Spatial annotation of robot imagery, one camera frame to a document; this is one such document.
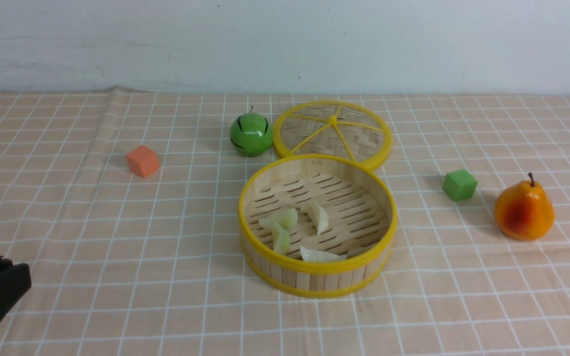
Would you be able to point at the pale green dumpling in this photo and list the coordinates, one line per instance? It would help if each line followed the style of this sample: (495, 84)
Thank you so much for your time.
(286, 219)

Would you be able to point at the white dumpling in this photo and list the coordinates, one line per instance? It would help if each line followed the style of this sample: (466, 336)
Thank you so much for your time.
(317, 215)
(318, 256)

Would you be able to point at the translucent green-white dumpling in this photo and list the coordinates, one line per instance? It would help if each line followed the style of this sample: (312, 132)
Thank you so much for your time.
(281, 240)

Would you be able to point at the bamboo steamer tray yellow rim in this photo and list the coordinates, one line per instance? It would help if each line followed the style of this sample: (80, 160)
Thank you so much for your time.
(363, 219)

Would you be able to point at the bamboo steamer lid yellow rim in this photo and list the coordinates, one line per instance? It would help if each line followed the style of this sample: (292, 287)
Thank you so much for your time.
(334, 128)

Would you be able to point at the beige checked tablecloth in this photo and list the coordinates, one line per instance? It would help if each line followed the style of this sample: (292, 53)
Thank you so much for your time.
(130, 266)

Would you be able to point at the orange foam cube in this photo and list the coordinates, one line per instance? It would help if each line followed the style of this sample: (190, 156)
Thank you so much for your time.
(142, 161)

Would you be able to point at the green toy apple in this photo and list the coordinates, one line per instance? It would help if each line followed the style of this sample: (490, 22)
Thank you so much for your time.
(251, 134)

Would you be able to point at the green foam cube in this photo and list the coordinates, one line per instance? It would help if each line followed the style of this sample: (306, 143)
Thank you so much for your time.
(459, 185)

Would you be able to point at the orange yellow toy pear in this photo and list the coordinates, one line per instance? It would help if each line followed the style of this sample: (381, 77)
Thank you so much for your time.
(524, 211)

